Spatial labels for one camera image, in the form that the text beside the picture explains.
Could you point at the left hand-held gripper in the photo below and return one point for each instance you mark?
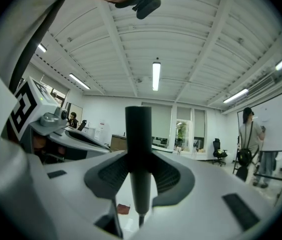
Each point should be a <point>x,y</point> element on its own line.
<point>31,101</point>

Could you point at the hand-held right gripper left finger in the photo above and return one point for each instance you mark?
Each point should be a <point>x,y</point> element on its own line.
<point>81,184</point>

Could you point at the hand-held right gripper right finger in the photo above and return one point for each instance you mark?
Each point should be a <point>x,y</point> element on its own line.
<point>205,196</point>

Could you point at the person's left hand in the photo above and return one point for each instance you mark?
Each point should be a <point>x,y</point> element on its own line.
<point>48,147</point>

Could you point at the wooden cabinet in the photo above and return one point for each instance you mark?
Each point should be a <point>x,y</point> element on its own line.
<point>118,142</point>

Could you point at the black office chair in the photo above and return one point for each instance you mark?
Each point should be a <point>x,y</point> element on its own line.
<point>219,151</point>

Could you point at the red cloth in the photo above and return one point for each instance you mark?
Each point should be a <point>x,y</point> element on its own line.
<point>123,209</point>

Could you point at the window with plants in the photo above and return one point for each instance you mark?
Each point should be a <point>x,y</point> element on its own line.
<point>184,136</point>

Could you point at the whiteboard on black stand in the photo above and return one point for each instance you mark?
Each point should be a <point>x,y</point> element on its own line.
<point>273,124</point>

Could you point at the person's grey shirt torso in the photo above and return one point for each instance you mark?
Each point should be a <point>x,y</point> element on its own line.
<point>1,46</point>

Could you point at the black head camera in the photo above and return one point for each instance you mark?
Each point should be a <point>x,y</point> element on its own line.
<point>147,5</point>

